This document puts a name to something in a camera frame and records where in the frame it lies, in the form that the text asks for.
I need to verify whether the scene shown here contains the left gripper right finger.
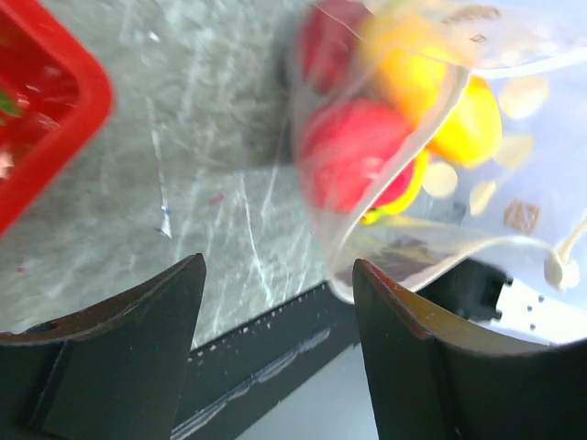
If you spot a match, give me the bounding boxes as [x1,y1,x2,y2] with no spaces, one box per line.
[352,259,586,439]

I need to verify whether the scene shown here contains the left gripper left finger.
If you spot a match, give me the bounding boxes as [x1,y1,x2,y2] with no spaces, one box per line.
[1,254,206,439]

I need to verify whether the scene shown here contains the red round fruit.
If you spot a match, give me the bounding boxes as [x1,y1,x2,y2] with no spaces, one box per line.
[298,98,411,214]

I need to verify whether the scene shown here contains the clear dotted zip bag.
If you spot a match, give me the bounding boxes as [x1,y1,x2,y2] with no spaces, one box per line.
[288,1,586,302]

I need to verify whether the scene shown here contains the orange yellow mango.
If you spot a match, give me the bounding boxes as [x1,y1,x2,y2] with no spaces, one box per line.
[361,13,504,168]

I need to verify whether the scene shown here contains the red faceted apple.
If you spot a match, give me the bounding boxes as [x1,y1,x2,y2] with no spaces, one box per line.
[295,1,371,94]

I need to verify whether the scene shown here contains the red plastic tray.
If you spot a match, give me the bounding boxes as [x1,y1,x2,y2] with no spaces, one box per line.
[1,1,114,230]

